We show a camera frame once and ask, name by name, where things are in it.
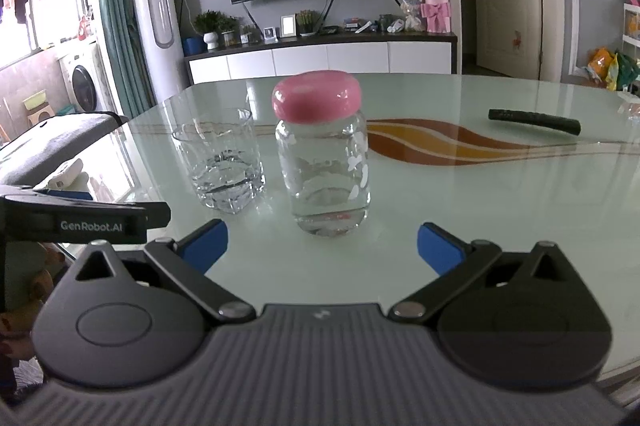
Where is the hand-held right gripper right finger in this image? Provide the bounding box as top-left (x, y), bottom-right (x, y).
top-left (389, 222), bottom-right (571, 324)

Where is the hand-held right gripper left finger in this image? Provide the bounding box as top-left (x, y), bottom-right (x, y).
top-left (75, 220), bottom-right (257, 326)

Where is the clear glass cup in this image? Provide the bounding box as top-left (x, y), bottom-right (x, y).
top-left (171, 107), bottom-right (266, 214)

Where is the clear glass bottle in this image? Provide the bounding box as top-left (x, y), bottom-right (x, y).
top-left (275, 108), bottom-right (372, 238)

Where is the white flat device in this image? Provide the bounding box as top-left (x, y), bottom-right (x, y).
top-left (44, 158), bottom-right (84, 191)

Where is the grey sofa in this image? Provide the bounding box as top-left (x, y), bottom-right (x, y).
top-left (0, 112), bottom-right (128, 187)

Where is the white washing machine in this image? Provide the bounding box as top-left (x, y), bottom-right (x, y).
top-left (60, 46), bottom-right (113, 114)

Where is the green curtain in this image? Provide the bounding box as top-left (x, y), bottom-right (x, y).
top-left (95, 0), bottom-right (156, 117)

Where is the white television cabinet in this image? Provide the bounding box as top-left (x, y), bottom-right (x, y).
top-left (182, 31), bottom-right (458, 86)

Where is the potted plant in white pot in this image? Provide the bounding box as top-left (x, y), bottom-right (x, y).
top-left (192, 10), bottom-right (238, 51)

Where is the wrapped bouquet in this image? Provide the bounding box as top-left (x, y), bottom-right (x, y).
top-left (400, 0), bottom-right (423, 32)

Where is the pink gift box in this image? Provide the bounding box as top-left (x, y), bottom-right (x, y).
top-left (420, 0), bottom-right (452, 34)

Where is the green plant in dark pot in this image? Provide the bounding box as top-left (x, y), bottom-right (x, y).
top-left (296, 10), bottom-right (321, 37)

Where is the orange snack bag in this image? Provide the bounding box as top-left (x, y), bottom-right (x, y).
top-left (587, 47), bottom-right (616, 82)

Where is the green snack bag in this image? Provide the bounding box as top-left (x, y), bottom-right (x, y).
top-left (607, 53), bottom-right (640, 93)

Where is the white shelf rack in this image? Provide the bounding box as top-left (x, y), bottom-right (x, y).
top-left (621, 3), bottom-right (640, 72)

